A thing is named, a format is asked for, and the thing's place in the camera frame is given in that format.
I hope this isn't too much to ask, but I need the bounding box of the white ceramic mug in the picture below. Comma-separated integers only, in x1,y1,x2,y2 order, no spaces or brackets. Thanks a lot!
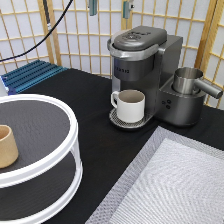
111,90,145,123

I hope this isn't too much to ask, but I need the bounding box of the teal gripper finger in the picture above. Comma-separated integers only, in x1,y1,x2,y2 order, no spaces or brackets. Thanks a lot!
88,0,98,16
122,0,134,19

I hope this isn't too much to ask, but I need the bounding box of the white two-tier round shelf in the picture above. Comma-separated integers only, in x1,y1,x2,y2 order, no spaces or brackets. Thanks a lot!
0,94,83,224

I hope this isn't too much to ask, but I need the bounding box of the black cable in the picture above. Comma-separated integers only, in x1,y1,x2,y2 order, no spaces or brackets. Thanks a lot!
0,0,74,63

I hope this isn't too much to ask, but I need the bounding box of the stainless steel milk frother cup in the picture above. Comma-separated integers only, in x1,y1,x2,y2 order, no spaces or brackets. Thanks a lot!
173,67,223,99

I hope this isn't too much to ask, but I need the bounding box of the grey Keurig coffee machine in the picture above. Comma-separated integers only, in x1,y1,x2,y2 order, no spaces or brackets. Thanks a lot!
107,26,209,130

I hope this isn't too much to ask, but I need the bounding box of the grey woven placemat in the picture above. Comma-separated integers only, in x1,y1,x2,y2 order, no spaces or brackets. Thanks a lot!
85,127,224,224

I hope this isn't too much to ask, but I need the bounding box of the tan wooden cup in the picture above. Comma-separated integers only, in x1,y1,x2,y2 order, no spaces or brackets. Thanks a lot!
0,125,18,168

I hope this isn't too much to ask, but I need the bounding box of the wooden shoji screen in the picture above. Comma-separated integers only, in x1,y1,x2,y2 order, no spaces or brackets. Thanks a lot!
0,0,224,110

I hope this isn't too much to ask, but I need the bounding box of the blue ridged metal panel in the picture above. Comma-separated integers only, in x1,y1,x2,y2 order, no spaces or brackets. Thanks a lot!
2,60,66,95

